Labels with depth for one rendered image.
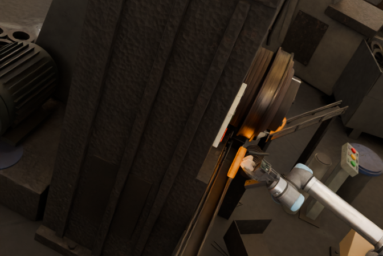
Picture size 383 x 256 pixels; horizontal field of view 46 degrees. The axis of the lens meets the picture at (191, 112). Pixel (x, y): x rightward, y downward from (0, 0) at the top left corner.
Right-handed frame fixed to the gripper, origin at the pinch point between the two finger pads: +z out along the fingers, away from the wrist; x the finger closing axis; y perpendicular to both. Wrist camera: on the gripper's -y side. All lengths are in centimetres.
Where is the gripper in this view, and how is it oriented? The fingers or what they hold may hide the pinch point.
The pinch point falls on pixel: (238, 159)
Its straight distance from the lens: 217.5
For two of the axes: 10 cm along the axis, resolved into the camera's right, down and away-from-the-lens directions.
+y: 5.5, -6.1, -5.7
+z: -7.7, -6.3, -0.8
